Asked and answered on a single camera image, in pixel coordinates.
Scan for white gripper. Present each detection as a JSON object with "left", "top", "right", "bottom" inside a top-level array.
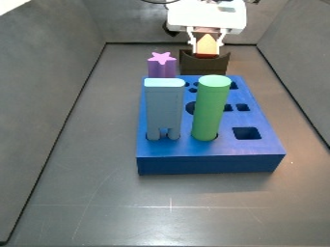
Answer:
[{"left": 165, "top": 0, "right": 246, "bottom": 48}]

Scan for black curved fixture cradle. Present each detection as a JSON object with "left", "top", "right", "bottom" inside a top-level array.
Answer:
[{"left": 179, "top": 49, "right": 231, "bottom": 75}]

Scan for purple star peg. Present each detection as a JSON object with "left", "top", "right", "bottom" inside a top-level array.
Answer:
[{"left": 147, "top": 52, "right": 176, "bottom": 78}]

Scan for green cylinder peg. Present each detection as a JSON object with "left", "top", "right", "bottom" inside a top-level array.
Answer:
[{"left": 191, "top": 74, "right": 231, "bottom": 141}]

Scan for light blue two-leg peg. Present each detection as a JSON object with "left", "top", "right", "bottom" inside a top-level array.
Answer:
[{"left": 143, "top": 77, "right": 185, "bottom": 141}]

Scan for blue block with shaped holes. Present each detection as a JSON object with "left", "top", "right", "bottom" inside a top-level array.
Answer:
[{"left": 135, "top": 75, "right": 286, "bottom": 175}]

